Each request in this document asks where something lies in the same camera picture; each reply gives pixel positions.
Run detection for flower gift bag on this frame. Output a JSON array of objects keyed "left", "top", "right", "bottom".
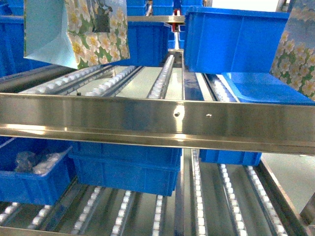
[
  {"left": 270, "top": 0, "right": 315, "bottom": 100},
  {"left": 24, "top": 0, "right": 130, "bottom": 69}
]

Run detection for blue crate left of rack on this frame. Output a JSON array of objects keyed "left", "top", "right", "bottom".
[{"left": 112, "top": 22, "right": 171, "bottom": 67}]

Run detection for blue plastic tray lid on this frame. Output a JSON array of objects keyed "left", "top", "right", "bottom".
[{"left": 222, "top": 72, "right": 315, "bottom": 106}]

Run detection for large blue plastic crate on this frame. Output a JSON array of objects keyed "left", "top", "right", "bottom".
[{"left": 184, "top": 6, "right": 289, "bottom": 74}]

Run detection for steel rack front rail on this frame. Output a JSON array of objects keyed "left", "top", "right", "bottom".
[{"left": 0, "top": 93, "right": 315, "bottom": 155}]

